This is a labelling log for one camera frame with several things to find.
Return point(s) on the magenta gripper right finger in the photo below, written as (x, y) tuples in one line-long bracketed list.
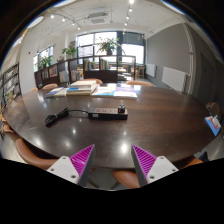
[(150, 168)]

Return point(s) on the light blue magazine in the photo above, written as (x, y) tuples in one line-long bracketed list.
[(102, 91)]

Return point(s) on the stack of books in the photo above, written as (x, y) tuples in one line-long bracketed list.
[(82, 87)]

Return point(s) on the left wall bookshelf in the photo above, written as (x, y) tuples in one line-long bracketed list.
[(9, 85)]

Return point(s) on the potted plant left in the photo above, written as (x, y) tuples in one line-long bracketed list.
[(69, 51)]

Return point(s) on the black charger plug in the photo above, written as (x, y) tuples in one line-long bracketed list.
[(121, 108)]

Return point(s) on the dark wooden bookshelf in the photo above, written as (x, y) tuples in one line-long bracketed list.
[(108, 69)]

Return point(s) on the purple magazine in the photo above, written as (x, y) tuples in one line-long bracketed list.
[(125, 92)]

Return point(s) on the brown chair far right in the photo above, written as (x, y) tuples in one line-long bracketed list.
[(142, 83)]

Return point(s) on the brown leather chair near centre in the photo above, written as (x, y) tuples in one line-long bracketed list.
[(126, 178)]

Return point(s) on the brown chair far left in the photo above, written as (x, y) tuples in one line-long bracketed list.
[(50, 86)]

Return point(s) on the potted plant centre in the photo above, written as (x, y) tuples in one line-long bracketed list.
[(108, 45)]

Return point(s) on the blue booklet table edge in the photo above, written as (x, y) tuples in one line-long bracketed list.
[(213, 123)]

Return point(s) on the potted plant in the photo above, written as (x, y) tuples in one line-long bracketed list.
[(108, 45), (69, 51)]

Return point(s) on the black power strip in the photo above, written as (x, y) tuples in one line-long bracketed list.
[(108, 113)]

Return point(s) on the white wall radiator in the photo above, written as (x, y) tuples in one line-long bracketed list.
[(173, 78)]

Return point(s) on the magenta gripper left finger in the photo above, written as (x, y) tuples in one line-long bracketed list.
[(75, 168)]

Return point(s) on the blue book left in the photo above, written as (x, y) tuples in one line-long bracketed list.
[(57, 92)]

